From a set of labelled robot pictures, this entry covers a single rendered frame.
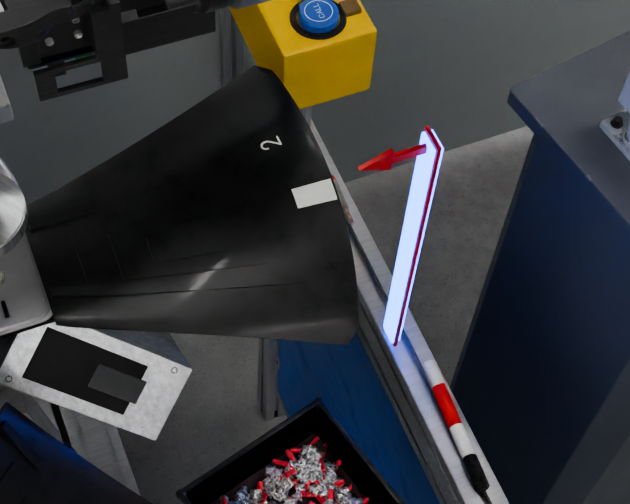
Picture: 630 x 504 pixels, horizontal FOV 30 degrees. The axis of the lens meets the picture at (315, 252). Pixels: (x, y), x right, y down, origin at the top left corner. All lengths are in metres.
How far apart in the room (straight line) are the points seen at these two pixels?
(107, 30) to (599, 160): 0.65
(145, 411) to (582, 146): 0.50
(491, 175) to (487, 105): 0.18
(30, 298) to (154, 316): 0.09
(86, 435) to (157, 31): 1.38
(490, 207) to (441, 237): 0.13
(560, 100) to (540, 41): 1.01
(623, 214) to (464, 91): 1.11
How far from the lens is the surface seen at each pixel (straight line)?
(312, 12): 1.15
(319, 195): 0.88
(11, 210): 0.79
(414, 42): 2.04
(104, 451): 2.00
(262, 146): 0.89
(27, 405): 1.08
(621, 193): 1.17
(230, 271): 0.85
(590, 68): 1.26
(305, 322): 0.86
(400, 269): 1.08
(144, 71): 1.83
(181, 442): 2.08
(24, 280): 0.86
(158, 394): 1.01
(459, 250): 2.29
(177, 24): 0.69
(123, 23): 0.67
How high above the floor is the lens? 1.91
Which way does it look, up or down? 58 degrees down
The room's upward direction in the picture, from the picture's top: 5 degrees clockwise
